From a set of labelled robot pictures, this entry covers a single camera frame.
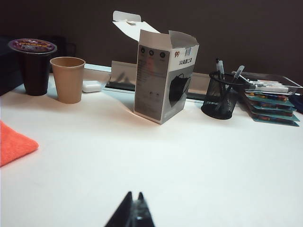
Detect brown paper cup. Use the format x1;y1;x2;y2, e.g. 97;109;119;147
49;57;86;104

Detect black mesh pen holder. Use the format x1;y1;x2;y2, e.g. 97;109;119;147
200;71;245;121

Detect letter magnet blister pack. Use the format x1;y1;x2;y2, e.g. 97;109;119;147
249;107;294;118
244;92;294;104
247;100;297;112
251;113;301;128

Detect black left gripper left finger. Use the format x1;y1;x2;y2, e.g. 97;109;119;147
103;191;134;227

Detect grey face mask box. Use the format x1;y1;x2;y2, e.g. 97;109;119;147
112;10;200;125

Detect silver black pen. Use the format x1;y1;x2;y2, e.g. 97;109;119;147
215;57;226;81
230;65;246;84

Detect clear plastic box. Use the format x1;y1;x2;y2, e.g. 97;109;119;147
232;71;303;96

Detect white marker pen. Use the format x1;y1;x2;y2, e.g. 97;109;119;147
246;85;291;94

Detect white earbuds case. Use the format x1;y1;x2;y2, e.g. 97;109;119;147
81;80;102;93

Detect orange cloth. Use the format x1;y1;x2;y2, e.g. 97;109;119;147
0;120;39;168

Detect dark sealed drink cup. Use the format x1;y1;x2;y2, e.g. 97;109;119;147
8;38;58;96

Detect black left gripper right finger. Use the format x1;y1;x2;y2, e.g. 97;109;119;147
132;192;156;227

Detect brown desk divider panel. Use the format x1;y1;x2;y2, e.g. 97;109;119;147
0;0;303;82

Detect silver foil pouch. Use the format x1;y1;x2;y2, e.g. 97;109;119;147
104;60;138;92

